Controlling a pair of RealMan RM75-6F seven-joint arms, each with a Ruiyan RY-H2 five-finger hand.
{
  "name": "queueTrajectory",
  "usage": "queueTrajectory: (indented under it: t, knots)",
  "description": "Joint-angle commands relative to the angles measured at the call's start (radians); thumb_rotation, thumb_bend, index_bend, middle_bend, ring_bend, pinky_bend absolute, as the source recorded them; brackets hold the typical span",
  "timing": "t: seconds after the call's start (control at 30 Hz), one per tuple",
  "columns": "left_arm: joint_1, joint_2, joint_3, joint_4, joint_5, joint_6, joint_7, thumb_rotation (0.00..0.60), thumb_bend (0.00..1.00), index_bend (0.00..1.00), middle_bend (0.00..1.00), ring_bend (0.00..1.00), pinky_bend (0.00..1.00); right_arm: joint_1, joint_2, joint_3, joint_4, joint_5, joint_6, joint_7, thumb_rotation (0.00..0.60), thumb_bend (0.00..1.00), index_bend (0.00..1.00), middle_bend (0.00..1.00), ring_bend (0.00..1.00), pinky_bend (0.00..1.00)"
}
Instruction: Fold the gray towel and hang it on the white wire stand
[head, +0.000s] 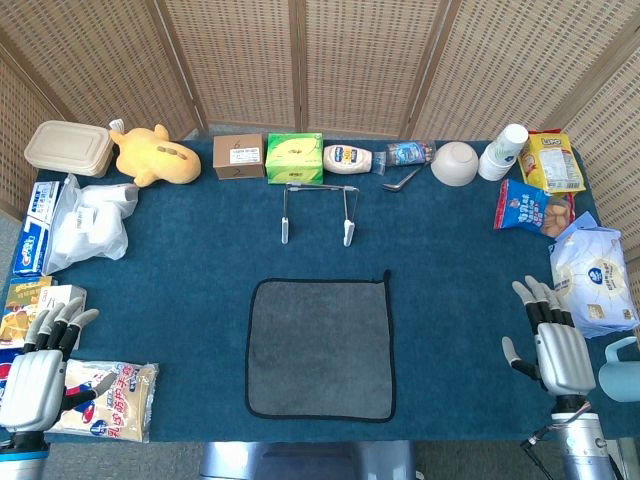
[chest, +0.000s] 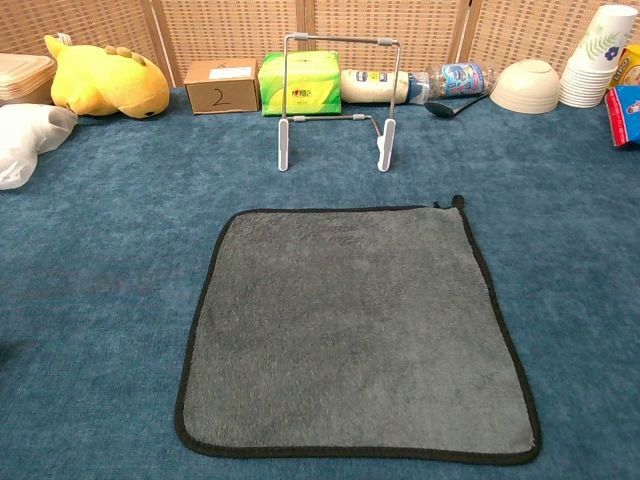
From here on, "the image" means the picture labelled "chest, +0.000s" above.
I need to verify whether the grey and blue towel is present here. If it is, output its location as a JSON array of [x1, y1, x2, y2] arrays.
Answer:
[[174, 194, 543, 466]]

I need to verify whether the white metal wire stand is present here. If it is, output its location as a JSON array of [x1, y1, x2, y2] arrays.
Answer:
[[277, 32, 402, 174]]

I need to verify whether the green tissue pack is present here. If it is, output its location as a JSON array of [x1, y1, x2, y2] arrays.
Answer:
[[257, 50, 343, 118]]

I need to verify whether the white mayonnaise bottle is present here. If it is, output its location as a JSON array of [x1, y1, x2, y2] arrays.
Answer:
[[339, 68, 430, 105]]

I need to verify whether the black ladle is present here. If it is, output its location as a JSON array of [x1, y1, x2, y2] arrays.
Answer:
[[424, 93, 489, 121]]

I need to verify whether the brown cardboard box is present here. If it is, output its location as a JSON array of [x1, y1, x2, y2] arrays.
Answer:
[[183, 58, 261, 116]]

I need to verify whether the clear plastic water bottle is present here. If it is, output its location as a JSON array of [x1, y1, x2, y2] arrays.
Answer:
[[425, 61, 500, 101]]

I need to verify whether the blue carpet table cover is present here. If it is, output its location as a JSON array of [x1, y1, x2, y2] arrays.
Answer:
[[0, 87, 640, 480]]

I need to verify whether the wicker folding screen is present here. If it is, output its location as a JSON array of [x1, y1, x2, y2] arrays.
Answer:
[[0, 0, 640, 90]]

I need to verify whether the beige upturned bowl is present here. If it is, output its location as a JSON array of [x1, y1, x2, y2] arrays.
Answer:
[[488, 58, 561, 115]]

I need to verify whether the yellow plush toy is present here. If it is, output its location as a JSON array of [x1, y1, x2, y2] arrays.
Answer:
[[43, 33, 171, 120]]

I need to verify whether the white plastic bag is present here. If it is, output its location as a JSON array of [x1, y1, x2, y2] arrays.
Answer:
[[0, 103, 79, 191]]

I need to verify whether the stack of paper cups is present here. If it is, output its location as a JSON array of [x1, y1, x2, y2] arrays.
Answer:
[[558, 4, 636, 109]]

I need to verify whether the blue and red snack bag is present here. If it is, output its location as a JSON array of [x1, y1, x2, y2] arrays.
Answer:
[[603, 84, 640, 150]]

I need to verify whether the yellow snack bag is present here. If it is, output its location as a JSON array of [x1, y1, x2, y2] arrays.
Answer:
[[607, 43, 640, 91]]

